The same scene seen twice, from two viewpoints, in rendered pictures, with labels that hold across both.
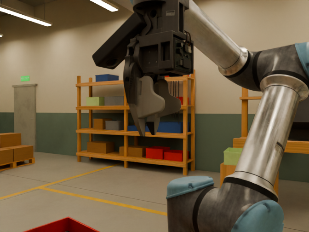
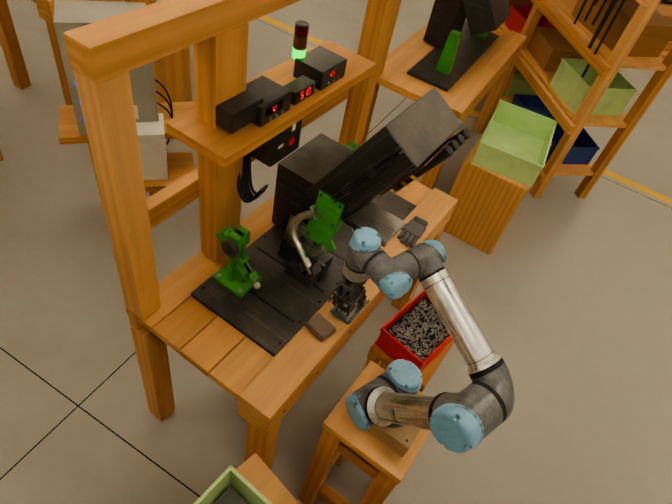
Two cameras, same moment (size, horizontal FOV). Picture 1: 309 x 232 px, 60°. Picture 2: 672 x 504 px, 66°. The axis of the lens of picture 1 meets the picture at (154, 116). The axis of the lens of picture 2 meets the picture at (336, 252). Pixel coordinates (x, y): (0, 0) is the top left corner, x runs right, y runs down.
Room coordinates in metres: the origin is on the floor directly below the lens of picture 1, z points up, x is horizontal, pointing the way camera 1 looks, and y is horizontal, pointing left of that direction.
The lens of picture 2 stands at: (0.22, -0.92, 2.57)
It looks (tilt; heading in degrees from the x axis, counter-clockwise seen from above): 47 degrees down; 81
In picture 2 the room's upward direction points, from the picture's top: 14 degrees clockwise
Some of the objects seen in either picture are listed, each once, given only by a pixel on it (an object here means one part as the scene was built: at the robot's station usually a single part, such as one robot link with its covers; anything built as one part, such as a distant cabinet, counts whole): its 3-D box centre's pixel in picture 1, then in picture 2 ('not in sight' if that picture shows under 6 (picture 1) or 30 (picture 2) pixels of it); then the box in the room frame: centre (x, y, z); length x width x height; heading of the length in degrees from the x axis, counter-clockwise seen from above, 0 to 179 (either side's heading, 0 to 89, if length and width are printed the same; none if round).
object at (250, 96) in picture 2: not in sight; (239, 111); (0.03, 0.52, 1.59); 0.15 x 0.07 x 0.07; 57
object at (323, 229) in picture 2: not in sight; (329, 215); (0.38, 0.55, 1.17); 0.13 x 0.12 x 0.20; 57
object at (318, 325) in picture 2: not in sight; (320, 326); (0.40, 0.21, 0.91); 0.10 x 0.08 x 0.03; 137
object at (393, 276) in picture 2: not in sight; (392, 273); (0.51, -0.07, 1.59); 0.11 x 0.11 x 0.08; 39
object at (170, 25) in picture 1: (159, 39); (350, 288); (0.42, -0.01, 1.43); 0.09 x 0.08 x 0.12; 57
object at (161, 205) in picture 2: not in sight; (257, 144); (0.06, 0.85, 1.23); 1.30 x 0.05 x 0.09; 57
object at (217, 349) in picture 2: not in sight; (304, 305); (0.37, 0.65, 0.44); 1.49 x 0.70 x 0.88; 57
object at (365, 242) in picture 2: not in sight; (363, 250); (0.43, 0.00, 1.59); 0.09 x 0.08 x 0.11; 129
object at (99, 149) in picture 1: (130, 119); not in sight; (6.32, 0.56, 1.10); 3.01 x 0.55 x 2.20; 61
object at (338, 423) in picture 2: not in sight; (383, 418); (0.66, -0.10, 0.83); 0.32 x 0.32 x 0.04; 57
